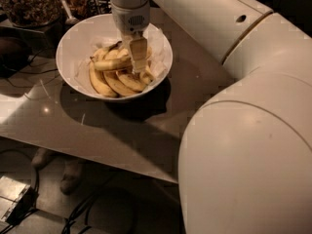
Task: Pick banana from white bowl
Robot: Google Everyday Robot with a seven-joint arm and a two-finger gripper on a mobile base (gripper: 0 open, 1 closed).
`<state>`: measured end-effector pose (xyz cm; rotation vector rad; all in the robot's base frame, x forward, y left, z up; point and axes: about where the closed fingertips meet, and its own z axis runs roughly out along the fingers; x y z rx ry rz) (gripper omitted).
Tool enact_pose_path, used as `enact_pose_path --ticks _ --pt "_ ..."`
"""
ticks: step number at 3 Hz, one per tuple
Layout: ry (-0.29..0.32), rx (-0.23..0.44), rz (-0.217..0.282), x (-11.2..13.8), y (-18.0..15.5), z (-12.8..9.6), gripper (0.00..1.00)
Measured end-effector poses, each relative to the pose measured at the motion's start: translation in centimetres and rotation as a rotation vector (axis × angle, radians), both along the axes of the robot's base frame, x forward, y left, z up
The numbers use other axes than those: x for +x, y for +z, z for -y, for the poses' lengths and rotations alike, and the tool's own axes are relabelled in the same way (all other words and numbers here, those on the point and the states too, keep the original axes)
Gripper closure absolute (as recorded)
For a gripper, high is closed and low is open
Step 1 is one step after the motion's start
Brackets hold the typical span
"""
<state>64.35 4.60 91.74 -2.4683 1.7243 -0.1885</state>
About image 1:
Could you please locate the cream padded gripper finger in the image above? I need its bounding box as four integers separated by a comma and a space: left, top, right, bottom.
122, 33, 148, 73

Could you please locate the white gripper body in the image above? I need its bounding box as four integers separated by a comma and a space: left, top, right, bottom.
111, 0, 150, 35

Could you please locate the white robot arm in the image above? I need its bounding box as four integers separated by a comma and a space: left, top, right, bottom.
111, 0, 312, 234

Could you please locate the white ceramic bowl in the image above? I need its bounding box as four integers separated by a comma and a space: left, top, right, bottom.
56, 15, 173, 102

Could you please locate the white paper liner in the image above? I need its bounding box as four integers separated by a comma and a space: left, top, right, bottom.
74, 26, 173, 99

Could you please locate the white scoop spoon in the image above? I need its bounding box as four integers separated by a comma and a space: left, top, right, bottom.
60, 0, 79, 25

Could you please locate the left socked foot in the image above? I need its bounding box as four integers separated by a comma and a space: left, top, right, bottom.
31, 148, 57, 170

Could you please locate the socked foot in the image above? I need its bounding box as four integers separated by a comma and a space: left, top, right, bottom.
31, 148, 57, 170
60, 158, 84, 195

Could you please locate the right socked foot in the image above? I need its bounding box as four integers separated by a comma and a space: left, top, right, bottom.
60, 158, 84, 195

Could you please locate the silver box on floor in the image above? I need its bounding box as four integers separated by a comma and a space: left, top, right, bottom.
0, 175, 31, 224

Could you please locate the black wire basket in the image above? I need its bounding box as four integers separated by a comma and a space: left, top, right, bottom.
67, 0, 111, 20

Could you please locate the black floor cable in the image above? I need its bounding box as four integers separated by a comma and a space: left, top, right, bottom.
60, 175, 137, 234

